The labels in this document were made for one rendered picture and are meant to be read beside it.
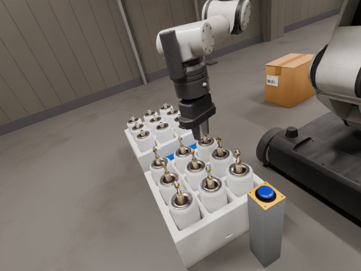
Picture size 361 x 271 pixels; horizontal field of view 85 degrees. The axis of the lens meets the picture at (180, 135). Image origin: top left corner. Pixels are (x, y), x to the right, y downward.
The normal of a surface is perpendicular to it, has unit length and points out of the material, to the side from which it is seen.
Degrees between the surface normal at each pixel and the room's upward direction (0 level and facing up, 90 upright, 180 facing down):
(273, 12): 90
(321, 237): 0
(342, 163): 0
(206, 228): 90
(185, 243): 90
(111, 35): 90
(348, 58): 58
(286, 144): 45
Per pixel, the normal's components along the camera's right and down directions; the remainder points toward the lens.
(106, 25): 0.43, 0.40
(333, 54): -0.85, -0.10
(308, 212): -0.22, -0.83
